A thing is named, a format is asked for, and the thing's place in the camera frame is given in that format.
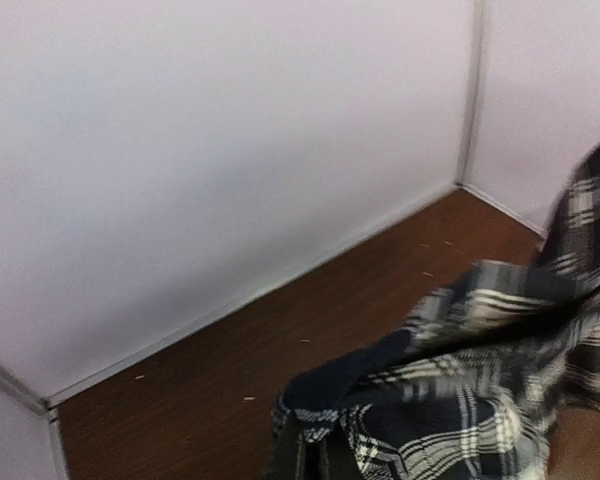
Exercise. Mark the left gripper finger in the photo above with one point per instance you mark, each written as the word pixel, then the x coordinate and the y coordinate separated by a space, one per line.
pixel 294 458

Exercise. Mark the aluminium frame post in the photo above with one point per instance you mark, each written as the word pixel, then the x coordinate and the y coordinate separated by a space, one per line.
pixel 30 439
pixel 472 99

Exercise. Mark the left aluminium frame post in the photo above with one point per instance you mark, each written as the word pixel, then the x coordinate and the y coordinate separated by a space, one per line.
pixel 30 439

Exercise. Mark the right aluminium frame post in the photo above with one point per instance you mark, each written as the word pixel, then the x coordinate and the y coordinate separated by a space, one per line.
pixel 472 99

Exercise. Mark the black white plaid shirt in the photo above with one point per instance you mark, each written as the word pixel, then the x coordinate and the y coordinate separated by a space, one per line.
pixel 470 385

